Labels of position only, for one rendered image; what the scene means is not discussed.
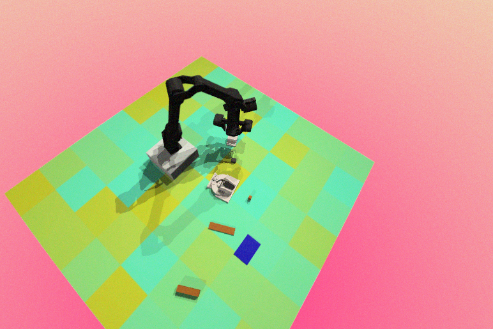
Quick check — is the blue rectangular plate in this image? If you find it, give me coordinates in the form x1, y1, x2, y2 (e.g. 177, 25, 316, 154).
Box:
234, 234, 261, 265

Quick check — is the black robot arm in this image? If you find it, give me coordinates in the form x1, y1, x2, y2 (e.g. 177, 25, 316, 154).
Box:
162, 75, 257, 155

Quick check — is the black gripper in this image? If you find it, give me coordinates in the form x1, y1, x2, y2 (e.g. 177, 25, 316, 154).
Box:
213, 114, 253, 135

